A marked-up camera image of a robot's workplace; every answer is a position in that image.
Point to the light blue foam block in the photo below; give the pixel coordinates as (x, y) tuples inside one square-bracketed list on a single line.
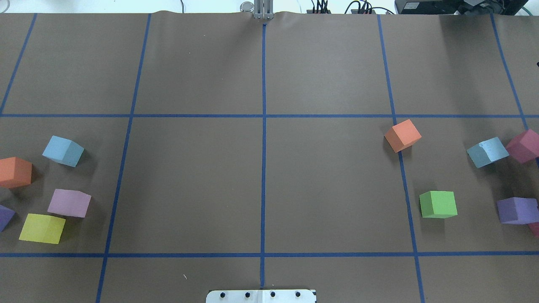
[(63, 151), (487, 152)]

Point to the orange foam block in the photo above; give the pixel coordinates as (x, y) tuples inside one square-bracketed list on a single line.
[(15, 172), (402, 135)]

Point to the green foam block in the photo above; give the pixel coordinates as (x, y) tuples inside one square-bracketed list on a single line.
[(438, 204)]

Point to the pale pink foam block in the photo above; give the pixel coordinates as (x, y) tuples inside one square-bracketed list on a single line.
[(69, 202)]

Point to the yellow foam block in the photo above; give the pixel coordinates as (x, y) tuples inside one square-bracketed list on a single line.
[(42, 229)]

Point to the magenta foam block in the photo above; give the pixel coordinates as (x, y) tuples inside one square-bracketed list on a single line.
[(534, 227), (524, 147)]

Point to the purple foam block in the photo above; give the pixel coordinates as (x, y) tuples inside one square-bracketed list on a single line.
[(518, 210), (6, 214)]

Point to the black monitor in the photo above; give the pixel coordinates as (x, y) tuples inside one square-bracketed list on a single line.
[(459, 7)]

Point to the metal clamp bracket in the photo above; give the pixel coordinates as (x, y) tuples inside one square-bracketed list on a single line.
[(263, 9)]

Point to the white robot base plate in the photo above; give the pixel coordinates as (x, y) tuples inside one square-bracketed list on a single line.
[(262, 296)]

